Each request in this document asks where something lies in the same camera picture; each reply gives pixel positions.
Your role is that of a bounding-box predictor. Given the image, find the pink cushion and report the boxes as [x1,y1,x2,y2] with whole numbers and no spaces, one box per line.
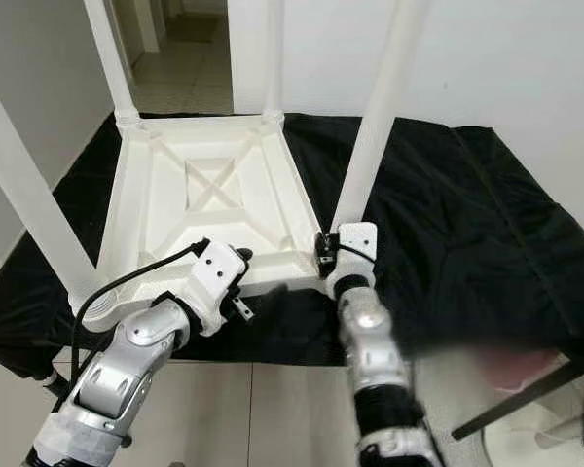
[477,350,570,390]

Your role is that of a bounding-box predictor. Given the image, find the white round plastic base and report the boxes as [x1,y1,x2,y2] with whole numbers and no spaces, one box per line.
[487,409,584,467]

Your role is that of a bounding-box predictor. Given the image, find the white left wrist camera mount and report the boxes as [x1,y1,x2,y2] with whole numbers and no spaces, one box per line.
[180,241,249,337]

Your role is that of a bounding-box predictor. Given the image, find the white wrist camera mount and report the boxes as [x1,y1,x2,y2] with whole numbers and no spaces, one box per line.
[326,222,379,298]
[180,241,249,337]

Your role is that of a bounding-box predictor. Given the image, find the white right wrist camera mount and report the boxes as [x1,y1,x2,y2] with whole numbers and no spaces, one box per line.
[326,222,379,298]

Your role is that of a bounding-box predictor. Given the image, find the white door frame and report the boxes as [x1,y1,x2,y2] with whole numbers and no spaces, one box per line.
[131,0,166,54]

